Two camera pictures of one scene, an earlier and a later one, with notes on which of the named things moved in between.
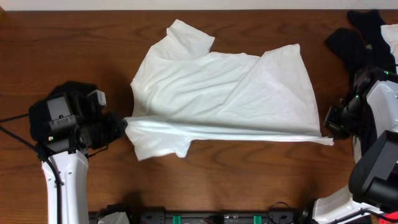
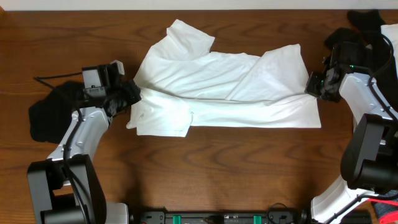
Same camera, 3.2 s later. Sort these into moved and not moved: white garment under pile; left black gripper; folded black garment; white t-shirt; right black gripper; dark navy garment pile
Moved: white t-shirt; right black gripper; left black gripper
Not moved: dark navy garment pile; folded black garment; white garment under pile
